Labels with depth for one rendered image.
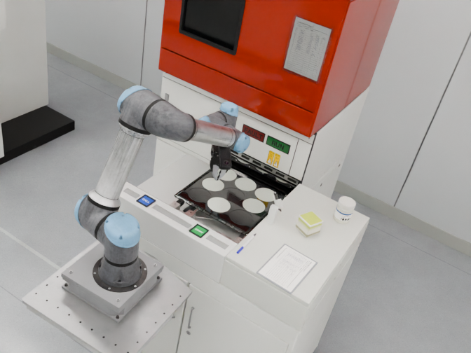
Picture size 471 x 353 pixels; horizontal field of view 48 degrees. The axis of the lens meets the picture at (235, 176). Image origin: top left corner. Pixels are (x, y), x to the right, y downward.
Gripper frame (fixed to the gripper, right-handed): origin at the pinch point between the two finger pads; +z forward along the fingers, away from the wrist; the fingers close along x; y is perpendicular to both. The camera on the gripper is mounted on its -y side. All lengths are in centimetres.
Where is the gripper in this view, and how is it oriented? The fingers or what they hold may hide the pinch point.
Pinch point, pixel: (217, 178)
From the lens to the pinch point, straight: 231.3
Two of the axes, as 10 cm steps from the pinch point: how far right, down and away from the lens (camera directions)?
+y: -1.6, -6.0, 7.9
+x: -9.7, -0.4, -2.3
